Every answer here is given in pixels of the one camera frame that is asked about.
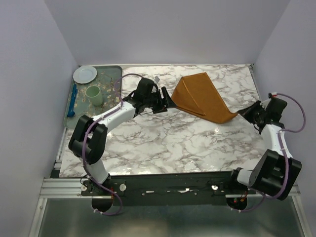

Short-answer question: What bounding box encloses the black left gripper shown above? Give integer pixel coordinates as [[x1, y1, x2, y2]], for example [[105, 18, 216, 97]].
[[144, 86, 177, 114]]

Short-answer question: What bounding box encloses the orange-brown cloth napkin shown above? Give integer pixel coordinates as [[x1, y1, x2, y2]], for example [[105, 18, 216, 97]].
[[171, 73, 237, 124]]

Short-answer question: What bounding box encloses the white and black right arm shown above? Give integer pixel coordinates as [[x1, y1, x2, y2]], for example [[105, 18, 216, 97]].
[[227, 97, 302, 200]]

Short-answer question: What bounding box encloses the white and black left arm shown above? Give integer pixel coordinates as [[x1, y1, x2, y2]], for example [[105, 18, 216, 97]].
[[68, 87, 177, 195]]

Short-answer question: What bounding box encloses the floral teal serving tray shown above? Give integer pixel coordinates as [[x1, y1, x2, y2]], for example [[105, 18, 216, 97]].
[[64, 66, 122, 129]]

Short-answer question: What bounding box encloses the light green cup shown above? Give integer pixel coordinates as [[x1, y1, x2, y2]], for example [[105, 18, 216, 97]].
[[85, 85, 103, 106]]

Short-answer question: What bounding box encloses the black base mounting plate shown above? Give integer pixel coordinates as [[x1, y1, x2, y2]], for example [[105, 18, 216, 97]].
[[80, 170, 257, 207]]

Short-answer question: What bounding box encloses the white round plate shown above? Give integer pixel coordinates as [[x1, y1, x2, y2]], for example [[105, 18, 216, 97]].
[[73, 66, 97, 84]]

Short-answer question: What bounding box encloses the blue plastic utensil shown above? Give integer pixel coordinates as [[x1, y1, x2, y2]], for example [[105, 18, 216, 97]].
[[67, 84, 78, 118]]

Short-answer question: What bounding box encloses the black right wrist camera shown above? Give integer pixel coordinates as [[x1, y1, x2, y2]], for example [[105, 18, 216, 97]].
[[266, 97, 287, 122]]

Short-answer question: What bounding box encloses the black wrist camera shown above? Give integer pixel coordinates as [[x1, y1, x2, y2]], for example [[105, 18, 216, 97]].
[[266, 97, 287, 122], [136, 78, 158, 97]]

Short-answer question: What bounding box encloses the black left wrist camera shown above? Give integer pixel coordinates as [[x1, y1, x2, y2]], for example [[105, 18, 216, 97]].
[[136, 78, 158, 97]]

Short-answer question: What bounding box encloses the aluminium frame rail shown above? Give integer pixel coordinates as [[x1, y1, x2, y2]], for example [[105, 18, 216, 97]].
[[39, 177, 301, 198]]

